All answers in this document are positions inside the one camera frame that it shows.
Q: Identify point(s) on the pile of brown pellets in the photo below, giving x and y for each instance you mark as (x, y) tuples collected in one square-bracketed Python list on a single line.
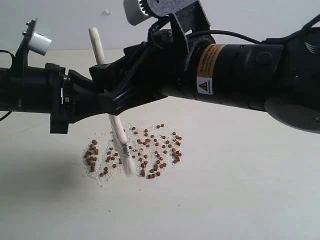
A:
[(153, 149)]

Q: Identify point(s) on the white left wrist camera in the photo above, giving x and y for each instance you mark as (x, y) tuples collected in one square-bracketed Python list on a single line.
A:
[(33, 41)]

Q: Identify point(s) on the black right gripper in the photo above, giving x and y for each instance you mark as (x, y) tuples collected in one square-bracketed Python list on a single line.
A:
[(163, 66)]

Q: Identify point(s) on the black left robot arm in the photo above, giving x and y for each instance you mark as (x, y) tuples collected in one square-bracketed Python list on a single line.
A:
[(29, 93)]

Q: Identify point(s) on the white wall plug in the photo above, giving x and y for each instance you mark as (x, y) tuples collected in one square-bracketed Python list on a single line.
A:
[(106, 12)]

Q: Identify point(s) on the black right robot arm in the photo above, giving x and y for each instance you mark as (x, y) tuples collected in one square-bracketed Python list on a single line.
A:
[(279, 76)]

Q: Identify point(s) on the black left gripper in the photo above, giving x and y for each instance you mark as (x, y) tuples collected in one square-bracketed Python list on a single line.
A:
[(87, 102)]

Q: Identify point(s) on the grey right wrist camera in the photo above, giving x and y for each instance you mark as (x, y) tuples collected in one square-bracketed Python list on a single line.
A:
[(137, 11)]

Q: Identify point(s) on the white paint brush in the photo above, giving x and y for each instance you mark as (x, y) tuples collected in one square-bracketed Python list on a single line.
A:
[(119, 137)]

